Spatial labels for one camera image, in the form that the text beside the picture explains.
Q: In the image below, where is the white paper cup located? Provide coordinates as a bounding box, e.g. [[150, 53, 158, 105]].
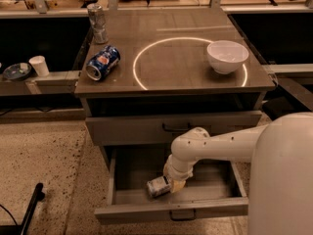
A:
[[29, 56, 49, 77]]

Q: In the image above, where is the blue pepsi can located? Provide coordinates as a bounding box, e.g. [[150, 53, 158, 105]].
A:
[[86, 45, 120, 81]]

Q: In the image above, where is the dark round plate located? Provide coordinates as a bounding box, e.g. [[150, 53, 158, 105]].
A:
[[3, 63, 32, 81]]

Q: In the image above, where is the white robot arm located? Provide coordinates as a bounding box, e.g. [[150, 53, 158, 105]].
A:
[[164, 113, 313, 235]]

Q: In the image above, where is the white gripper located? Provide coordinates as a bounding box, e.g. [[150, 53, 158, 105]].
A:
[[163, 155, 194, 193]]

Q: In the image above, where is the black floor stand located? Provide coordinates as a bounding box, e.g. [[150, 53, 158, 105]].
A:
[[0, 183, 45, 235]]

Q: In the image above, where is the white ceramic bowl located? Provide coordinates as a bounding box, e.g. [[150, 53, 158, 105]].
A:
[[206, 40, 249, 74]]

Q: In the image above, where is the grey top drawer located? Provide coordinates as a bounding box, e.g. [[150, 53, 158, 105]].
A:
[[86, 111, 262, 146]]

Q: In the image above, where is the grey open middle drawer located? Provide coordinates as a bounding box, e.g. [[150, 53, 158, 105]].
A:
[[95, 144, 248, 224]]

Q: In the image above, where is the grey drawer cabinet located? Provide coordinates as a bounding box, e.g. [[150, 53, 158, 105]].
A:
[[74, 6, 277, 168]]

